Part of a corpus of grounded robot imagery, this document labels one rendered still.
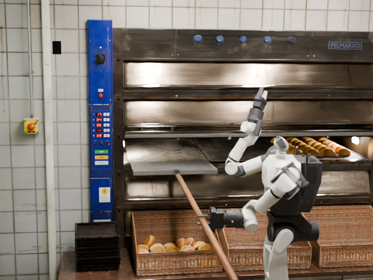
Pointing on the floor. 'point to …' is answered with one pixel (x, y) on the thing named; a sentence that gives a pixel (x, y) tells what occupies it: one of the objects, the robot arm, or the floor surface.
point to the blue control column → (105, 82)
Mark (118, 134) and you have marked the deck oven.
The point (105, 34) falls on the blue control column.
